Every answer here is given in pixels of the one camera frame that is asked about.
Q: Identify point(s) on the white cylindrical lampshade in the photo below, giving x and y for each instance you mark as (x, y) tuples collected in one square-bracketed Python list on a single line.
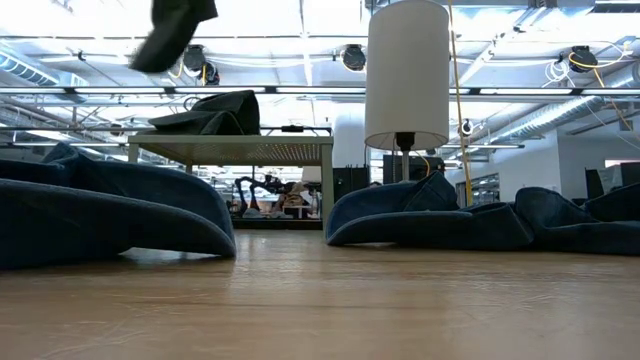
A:
[(407, 75)]

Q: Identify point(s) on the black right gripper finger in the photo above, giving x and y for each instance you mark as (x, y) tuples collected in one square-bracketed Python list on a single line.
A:
[(170, 35)]

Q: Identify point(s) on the black background gantry frame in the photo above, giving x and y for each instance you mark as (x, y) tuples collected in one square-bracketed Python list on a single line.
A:
[(292, 128)]

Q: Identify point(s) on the small pale green metal table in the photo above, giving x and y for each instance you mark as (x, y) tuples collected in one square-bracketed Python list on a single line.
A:
[(225, 141)]

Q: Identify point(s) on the small black ceiling reel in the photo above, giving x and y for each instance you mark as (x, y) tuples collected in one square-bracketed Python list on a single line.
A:
[(466, 128)]

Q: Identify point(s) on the silver ventilation duct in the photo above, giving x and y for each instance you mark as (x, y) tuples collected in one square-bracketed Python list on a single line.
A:
[(550, 117)]

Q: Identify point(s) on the person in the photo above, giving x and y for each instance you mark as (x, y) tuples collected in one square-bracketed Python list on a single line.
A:
[(295, 195)]

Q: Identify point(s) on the black background robot arms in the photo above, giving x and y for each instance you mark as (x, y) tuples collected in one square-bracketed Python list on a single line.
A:
[(265, 184)]

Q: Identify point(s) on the black monitor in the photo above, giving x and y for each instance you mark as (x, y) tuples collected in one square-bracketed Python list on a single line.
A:
[(430, 167)]

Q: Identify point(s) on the grey-green bucket hat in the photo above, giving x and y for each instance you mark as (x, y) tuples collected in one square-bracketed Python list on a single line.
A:
[(235, 107)]

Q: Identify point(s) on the large dark blue bucket hat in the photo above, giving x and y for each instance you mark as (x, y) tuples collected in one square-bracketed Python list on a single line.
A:
[(100, 220)]

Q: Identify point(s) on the black cabinet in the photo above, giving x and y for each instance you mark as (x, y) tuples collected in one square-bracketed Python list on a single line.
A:
[(350, 182)]

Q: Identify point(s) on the silver lamp pole black socket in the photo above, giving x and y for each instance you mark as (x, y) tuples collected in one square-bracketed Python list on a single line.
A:
[(405, 142)]

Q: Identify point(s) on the black table edge rail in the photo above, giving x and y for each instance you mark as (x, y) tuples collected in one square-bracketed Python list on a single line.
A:
[(275, 224)]

